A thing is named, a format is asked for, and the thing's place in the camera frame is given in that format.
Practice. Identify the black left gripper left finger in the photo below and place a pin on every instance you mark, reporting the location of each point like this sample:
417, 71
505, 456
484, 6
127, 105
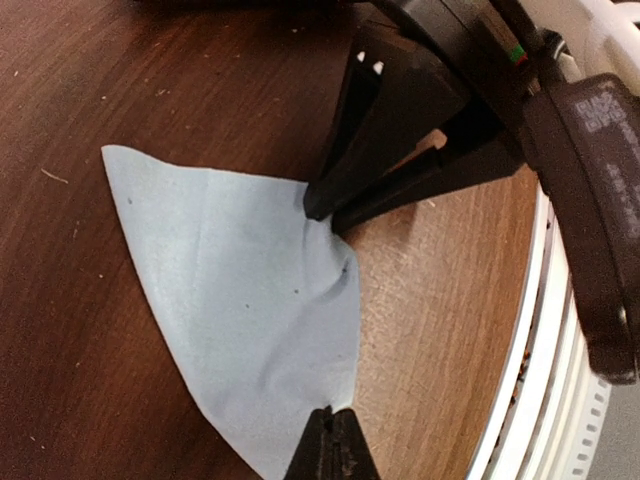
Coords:
312, 458

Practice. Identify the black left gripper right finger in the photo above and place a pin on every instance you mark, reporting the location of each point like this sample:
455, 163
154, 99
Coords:
351, 458

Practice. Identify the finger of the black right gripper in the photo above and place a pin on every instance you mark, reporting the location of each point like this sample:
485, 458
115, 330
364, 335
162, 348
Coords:
432, 173
373, 129

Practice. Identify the light blue cloth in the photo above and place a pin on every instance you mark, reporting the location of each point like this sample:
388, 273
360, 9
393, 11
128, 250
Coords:
258, 304

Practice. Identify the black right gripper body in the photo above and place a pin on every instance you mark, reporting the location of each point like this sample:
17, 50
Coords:
417, 66

